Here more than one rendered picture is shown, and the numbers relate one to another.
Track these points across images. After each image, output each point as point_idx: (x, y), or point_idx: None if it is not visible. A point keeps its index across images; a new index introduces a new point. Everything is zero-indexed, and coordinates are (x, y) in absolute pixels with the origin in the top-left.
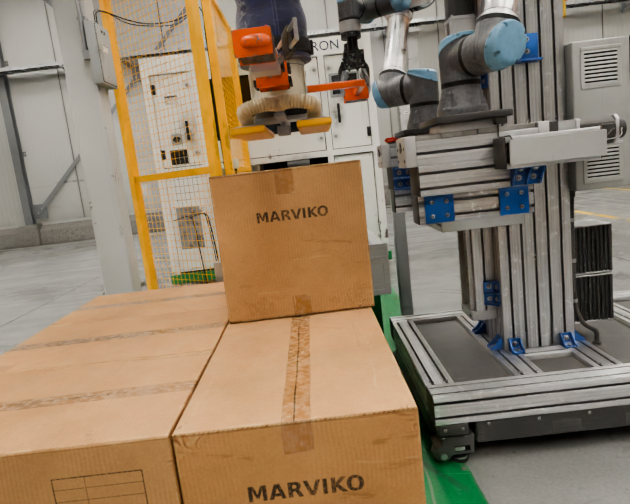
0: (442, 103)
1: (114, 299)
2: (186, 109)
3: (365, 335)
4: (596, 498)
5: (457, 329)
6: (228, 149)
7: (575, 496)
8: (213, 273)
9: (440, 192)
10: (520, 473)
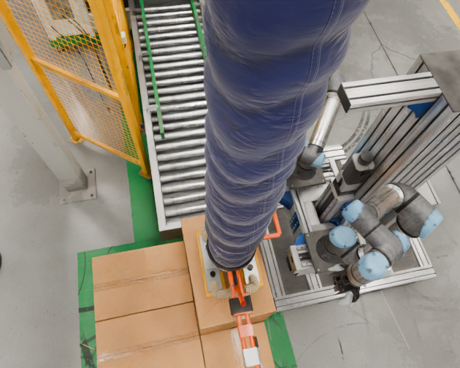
0: (322, 253)
1: (109, 269)
2: (89, 50)
3: (266, 362)
4: (325, 333)
5: (285, 222)
6: (118, 36)
7: (318, 331)
8: (87, 39)
9: (305, 274)
10: (301, 317)
